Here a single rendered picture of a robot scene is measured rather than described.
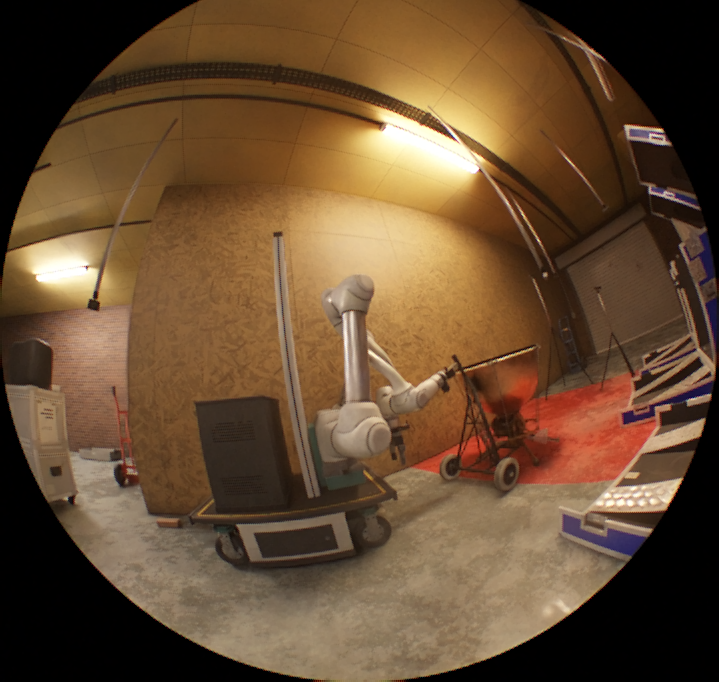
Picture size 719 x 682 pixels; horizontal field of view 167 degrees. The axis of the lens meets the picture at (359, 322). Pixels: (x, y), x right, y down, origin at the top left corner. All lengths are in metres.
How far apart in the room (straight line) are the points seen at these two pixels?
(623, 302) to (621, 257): 1.18
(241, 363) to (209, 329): 0.39
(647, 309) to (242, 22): 8.66
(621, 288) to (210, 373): 8.36
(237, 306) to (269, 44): 2.30
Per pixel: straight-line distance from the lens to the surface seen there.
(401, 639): 0.91
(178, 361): 2.10
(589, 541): 1.09
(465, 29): 2.87
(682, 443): 1.54
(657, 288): 7.90
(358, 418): 0.87
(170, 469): 2.14
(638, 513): 1.14
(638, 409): 2.05
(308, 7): 2.48
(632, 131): 2.24
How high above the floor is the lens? 0.76
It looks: 17 degrees up
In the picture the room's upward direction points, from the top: 12 degrees counter-clockwise
